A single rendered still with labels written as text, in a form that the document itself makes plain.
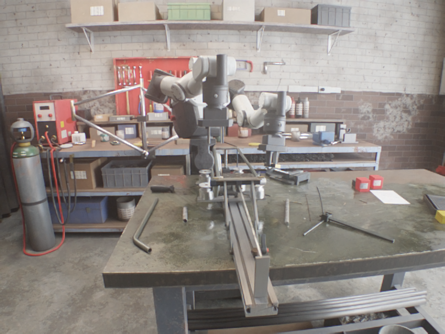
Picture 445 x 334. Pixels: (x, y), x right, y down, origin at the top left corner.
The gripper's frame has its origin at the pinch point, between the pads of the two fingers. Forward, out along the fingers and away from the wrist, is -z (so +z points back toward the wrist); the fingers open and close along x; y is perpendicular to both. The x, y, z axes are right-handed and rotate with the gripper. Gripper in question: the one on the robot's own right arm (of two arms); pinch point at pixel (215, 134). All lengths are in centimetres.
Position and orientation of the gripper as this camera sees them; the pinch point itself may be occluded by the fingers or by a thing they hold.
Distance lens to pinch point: 97.5
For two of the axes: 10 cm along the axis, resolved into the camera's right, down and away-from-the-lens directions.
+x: -10.0, 0.1, -0.6
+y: 0.6, 2.9, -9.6
